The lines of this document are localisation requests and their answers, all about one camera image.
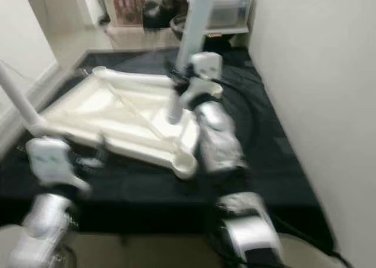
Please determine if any black round wok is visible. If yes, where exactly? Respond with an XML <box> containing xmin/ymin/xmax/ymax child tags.
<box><xmin>170</xmin><ymin>14</ymin><xmax>213</xmax><ymax>43</ymax></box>

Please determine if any black table cloth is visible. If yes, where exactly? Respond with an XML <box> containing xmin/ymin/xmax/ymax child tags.
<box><xmin>0</xmin><ymin>48</ymin><xmax>338</xmax><ymax>252</ymax></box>

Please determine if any clear plastic storage container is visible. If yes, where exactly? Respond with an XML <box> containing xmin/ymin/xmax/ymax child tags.
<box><xmin>188</xmin><ymin>0</ymin><xmax>256</xmax><ymax>35</ymax></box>

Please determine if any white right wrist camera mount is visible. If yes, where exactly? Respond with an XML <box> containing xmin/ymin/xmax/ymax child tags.
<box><xmin>179</xmin><ymin>52</ymin><xmax>224</xmax><ymax>108</ymax></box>

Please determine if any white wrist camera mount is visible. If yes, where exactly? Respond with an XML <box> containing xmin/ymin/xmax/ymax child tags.
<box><xmin>179</xmin><ymin>52</ymin><xmax>224</xmax><ymax>108</ymax></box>
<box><xmin>26</xmin><ymin>138</ymin><xmax>92</xmax><ymax>196</ymax></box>

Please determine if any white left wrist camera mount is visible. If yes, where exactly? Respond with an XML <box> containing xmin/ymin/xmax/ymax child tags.
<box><xmin>26</xmin><ymin>138</ymin><xmax>92</xmax><ymax>196</ymax></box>

